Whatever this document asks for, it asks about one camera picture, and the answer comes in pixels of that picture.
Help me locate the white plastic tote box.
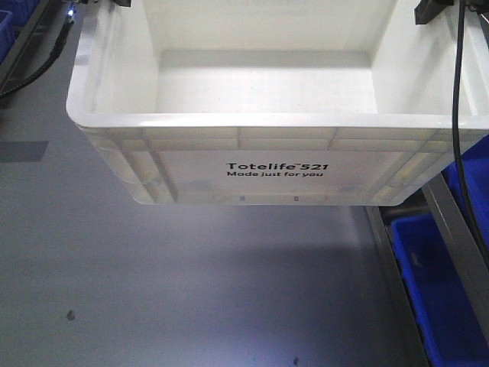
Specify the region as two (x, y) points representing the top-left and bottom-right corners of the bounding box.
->
(65, 0), (489, 207)

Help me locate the blue bin upper left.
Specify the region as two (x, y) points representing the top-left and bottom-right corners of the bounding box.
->
(1, 0), (39, 62)

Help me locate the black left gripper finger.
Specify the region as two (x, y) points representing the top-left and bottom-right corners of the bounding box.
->
(112, 0), (131, 8)

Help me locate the blue bin upper right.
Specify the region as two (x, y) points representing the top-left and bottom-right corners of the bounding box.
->
(442, 137), (488, 237)

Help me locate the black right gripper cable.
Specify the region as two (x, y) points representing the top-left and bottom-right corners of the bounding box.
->
(452, 0), (489, 265)

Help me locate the blue bin lower right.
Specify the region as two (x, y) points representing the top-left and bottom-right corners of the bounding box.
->
(391, 214), (488, 366)

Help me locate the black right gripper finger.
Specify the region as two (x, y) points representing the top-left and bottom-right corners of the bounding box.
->
(414, 0), (455, 25)

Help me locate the grey metal shelf rack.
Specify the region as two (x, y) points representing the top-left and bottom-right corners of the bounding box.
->
(364, 174), (488, 366)

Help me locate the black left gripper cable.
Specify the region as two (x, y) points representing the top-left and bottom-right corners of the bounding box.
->
(0, 0), (77, 101)

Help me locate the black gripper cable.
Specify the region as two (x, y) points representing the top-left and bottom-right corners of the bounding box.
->
(452, 0), (489, 265)
(0, 0), (77, 101)

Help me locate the blue bin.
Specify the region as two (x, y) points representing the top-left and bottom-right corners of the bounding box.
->
(442, 137), (488, 237)
(391, 214), (488, 366)
(1, 0), (39, 62)

